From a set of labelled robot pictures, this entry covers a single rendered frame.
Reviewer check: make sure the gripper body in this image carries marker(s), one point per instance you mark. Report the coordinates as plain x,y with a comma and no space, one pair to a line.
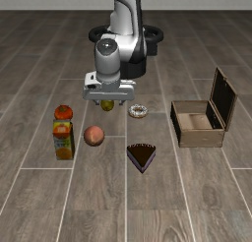
108,90

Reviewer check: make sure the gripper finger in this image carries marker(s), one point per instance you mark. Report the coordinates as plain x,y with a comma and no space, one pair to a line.
122,102
96,102

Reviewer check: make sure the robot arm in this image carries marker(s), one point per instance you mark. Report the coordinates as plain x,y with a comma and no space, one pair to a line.
123,29

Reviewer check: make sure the green kiwi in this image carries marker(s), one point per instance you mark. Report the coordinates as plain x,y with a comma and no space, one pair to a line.
107,105

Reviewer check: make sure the wooden box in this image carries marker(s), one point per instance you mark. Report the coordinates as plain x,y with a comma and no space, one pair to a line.
196,124

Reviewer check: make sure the dark wooden box lid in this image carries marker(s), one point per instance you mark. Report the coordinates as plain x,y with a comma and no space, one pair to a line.
223,96

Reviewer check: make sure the white sprinkled donut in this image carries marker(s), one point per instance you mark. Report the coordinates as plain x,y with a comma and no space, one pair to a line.
138,110

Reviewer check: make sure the pink peach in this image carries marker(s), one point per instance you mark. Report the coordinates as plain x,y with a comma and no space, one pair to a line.
94,135

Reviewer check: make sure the red tomato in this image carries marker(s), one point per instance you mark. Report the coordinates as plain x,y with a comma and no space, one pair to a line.
63,112

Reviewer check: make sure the orange juice carton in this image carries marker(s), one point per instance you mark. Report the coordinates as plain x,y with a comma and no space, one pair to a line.
63,141

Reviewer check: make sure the chocolate cake wedge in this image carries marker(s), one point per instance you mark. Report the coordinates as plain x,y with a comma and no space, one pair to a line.
141,155

